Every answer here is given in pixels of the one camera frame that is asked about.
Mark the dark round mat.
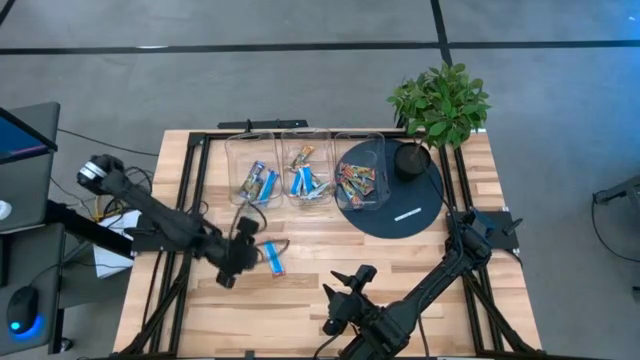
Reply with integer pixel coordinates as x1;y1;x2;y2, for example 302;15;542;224
332;138;445;240

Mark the black computer mouse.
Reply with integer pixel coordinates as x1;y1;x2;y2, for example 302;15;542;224
5;285;42;340

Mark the white label strip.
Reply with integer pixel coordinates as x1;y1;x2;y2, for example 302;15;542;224
393;206;423;223

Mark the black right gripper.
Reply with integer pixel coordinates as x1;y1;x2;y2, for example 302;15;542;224
321;270;376;337

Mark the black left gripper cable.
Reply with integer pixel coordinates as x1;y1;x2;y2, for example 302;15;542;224
227;199;291;251

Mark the black support beam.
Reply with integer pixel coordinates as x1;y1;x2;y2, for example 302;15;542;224
44;198;135;259

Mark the white box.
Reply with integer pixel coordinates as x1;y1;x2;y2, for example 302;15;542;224
92;209;140;280

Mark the blue red-trim granola bar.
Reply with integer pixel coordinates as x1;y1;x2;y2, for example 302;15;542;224
238;159;267;201
263;240;287;278
257;168;280;205

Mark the yellow cable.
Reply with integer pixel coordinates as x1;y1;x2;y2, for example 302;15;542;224
93;194;124;221

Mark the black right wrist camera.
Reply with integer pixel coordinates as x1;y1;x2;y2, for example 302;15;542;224
349;264;379;289

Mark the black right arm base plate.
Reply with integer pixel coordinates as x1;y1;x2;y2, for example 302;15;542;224
446;209;524;252

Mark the black bracket bar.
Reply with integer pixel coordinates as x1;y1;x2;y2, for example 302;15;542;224
217;118;310;132

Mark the laptop with blue screen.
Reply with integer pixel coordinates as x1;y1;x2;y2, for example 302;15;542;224
0;106;59;166

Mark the dark grey desk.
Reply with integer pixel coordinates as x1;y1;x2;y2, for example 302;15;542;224
0;222;67;357

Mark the black plant pot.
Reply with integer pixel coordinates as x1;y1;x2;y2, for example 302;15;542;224
393;142;432;183

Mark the green leafy plant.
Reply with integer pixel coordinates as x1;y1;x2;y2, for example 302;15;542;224
386;62;493;151

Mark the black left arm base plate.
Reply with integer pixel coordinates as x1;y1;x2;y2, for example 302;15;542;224
123;214;204;254

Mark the thin black floor cable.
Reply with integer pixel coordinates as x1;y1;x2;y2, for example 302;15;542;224
591;192;640;265

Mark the clear plastic bin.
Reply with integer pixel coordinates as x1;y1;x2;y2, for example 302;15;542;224
333;131;387;211
279;127;337;208
223;131;284;209

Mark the black aluminium table frame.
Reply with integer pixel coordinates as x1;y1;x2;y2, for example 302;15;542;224
117;130;544;360

